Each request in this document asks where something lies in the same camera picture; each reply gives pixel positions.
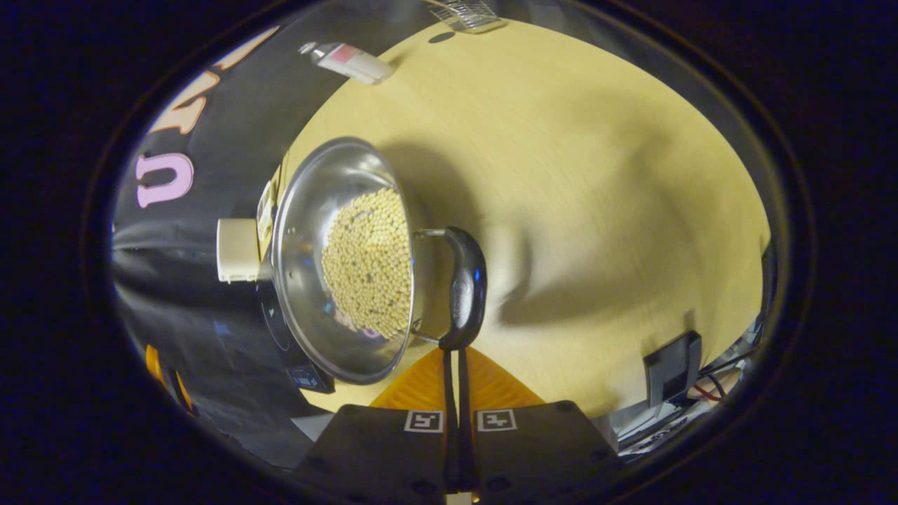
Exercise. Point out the white toaster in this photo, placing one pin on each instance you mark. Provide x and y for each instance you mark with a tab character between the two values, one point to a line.
237	249

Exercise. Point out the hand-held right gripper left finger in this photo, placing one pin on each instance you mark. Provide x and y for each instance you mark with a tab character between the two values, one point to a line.
372	449

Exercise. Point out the black backdrop cloth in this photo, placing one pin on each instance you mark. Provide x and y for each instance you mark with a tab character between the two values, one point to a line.
210	315

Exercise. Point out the black induction cooktop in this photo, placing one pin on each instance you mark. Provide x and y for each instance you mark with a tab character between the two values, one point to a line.
282	340

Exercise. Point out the black rectangular block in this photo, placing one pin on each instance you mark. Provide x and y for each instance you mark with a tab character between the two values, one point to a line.
672	368

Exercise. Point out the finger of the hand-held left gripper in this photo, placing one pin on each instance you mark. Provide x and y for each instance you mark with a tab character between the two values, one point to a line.
154	365

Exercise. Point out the white divided dish of beans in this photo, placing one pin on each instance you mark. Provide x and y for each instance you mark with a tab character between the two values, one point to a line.
265	210

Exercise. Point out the clear glass holder with stick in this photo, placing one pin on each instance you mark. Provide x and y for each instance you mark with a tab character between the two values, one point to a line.
470	15

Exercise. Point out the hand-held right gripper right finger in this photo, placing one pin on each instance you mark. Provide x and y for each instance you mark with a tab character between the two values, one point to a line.
540	449

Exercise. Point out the white bottle with red label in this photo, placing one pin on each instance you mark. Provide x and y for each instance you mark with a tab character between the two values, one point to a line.
351	62

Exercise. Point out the stainless steel pot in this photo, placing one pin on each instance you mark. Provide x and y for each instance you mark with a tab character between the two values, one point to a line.
309	210

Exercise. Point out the pile of yellow soybeans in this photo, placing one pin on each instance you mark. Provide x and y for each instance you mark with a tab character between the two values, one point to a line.
368	266

